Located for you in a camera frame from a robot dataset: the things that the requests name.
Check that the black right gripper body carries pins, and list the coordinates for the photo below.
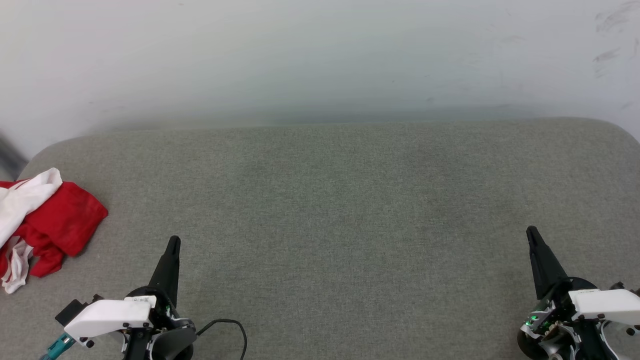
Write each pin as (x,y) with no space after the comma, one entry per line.
(555,332)

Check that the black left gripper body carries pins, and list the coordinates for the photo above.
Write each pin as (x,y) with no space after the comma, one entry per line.
(172,337)

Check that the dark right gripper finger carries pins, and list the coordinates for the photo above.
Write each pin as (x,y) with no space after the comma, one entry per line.
(545,267)

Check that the red and white jersey shirt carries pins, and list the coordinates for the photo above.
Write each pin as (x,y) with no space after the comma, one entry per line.
(65,220)

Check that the grey fabric sofa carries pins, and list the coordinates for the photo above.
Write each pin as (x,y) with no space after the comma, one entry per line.
(320,225)

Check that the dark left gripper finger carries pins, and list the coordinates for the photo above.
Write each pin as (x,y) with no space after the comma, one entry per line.
(167,272)

